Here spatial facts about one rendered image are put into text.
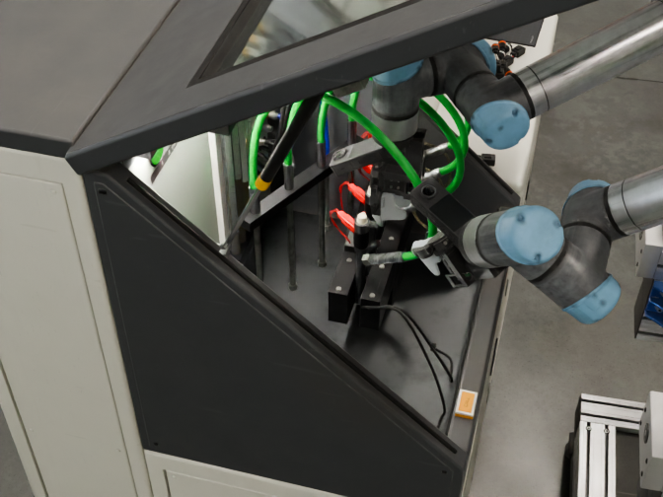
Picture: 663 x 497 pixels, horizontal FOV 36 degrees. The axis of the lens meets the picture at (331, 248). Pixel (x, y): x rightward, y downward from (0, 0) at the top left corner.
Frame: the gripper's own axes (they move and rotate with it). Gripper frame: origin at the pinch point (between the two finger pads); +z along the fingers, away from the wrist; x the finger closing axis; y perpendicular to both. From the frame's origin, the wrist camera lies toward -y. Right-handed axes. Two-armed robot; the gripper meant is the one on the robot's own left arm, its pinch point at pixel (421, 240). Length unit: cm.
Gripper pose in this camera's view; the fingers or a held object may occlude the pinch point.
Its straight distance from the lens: 161.5
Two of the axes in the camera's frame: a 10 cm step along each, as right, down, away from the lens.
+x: 7.6, -5.8, 2.8
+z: -3.1, 0.6, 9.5
